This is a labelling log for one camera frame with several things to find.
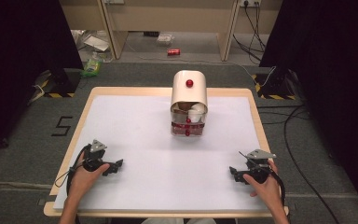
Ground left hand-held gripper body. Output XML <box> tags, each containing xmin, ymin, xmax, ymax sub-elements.
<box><xmin>82</xmin><ymin>139</ymin><xmax>108</xmax><ymax>173</ymax></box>

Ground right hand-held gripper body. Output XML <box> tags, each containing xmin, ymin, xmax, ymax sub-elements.
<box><xmin>238</xmin><ymin>148</ymin><xmax>278</xmax><ymax>185</ymax></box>

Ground person's left hand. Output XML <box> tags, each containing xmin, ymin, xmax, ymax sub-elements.
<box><xmin>69</xmin><ymin>151</ymin><xmax>111</xmax><ymax>200</ymax></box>

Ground person's right hand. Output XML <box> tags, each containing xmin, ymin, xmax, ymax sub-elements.
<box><xmin>242</xmin><ymin>159</ymin><xmax>283</xmax><ymax>214</ymax></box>

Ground wooden table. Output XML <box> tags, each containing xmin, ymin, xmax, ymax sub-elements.
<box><xmin>43</xmin><ymin>86</ymin><xmax>290</xmax><ymax>218</ymax></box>

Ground white table mat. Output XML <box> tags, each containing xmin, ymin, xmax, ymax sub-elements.
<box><xmin>52</xmin><ymin>94</ymin><xmax>270</xmax><ymax>213</ymax></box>

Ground red white packet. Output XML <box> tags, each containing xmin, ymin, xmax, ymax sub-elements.
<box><xmin>187</xmin><ymin>104</ymin><xmax>207</xmax><ymax>124</ymax></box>

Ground black stand base striped tape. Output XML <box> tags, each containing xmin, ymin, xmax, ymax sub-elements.
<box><xmin>42</xmin><ymin>68</ymin><xmax>82</xmax><ymax>99</ymax></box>
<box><xmin>252</xmin><ymin>66</ymin><xmax>297</xmax><ymax>101</ymax></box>

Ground brown round object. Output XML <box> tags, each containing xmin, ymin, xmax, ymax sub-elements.
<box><xmin>177</xmin><ymin>102</ymin><xmax>193</xmax><ymax>113</ymax></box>

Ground green packet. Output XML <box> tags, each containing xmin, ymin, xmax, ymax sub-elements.
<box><xmin>80</xmin><ymin>59</ymin><xmax>103</xmax><ymax>78</ymax></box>

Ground white roll-lid storage box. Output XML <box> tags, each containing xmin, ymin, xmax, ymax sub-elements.
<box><xmin>170</xmin><ymin>69</ymin><xmax>209</xmax><ymax>138</ymax></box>

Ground black curtain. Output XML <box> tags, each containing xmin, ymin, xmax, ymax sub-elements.
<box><xmin>0</xmin><ymin>0</ymin><xmax>84</xmax><ymax>162</ymax></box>
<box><xmin>258</xmin><ymin>0</ymin><xmax>358</xmax><ymax>216</ymax></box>

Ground white plastic bag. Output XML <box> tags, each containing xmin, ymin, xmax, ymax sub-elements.
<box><xmin>70</xmin><ymin>29</ymin><xmax>114</xmax><ymax>53</ymax></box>

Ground small white packet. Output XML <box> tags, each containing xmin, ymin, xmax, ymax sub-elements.
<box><xmin>156</xmin><ymin>33</ymin><xmax>175</xmax><ymax>47</ymax></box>

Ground beige desk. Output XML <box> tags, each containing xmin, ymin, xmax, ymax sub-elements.
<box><xmin>59</xmin><ymin>0</ymin><xmax>284</xmax><ymax>63</ymax></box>

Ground left hand-held gripper black cable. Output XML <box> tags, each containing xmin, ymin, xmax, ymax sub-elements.
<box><xmin>54</xmin><ymin>144</ymin><xmax>91</xmax><ymax>195</ymax></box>

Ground hand-held gripper black cable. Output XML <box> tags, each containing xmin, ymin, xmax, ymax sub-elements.
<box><xmin>238</xmin><ymin>150</ymin><xmax>287</xmax><ymax>207</ymax></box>
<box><xmin>54</xmin><ymin>144</ymin><xmax>91</xmax><ymax>195</ymax></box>

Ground right hand-held gripper black cable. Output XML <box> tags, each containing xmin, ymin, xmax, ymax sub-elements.
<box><xmin>238</xmin><ymin>150</ymin><xmax>287</xmax><ymax>207</ymax></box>

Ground black floor cable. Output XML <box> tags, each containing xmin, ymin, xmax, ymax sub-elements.
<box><xmin>256</xmin><ymin>104</ymin><xmax>341</xmax><ymax>224</ymax></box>

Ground black hanging cables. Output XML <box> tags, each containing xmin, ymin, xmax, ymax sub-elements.
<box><xmin>232</xmin><ymin>2</ymin><xmax>267</xmax><ymax>62</ymax></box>

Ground white wall socket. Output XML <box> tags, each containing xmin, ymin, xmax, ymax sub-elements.
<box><xmin>240</xmin><ymin>0</ymin><xmax>262</xmax><ymax>8</ymax></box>

